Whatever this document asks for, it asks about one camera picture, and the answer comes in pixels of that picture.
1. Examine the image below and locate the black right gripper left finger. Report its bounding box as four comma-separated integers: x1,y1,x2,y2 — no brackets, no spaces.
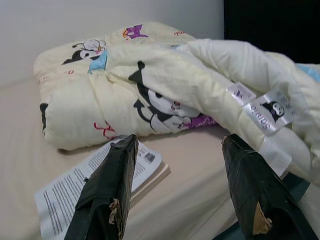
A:
63,133,140,240

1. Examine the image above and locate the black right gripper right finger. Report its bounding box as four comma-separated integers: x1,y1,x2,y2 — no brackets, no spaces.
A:
221,133,320,240

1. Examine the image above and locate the white paperback book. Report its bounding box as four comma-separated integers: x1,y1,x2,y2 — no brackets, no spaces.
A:
33,141,172,236

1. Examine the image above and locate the cream cartoon print comforter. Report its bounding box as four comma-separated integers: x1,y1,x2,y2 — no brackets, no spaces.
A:
33,21,320,186

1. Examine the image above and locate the beige sheeted mattress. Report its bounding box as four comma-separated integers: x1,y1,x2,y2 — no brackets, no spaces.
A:
0,79,241,240

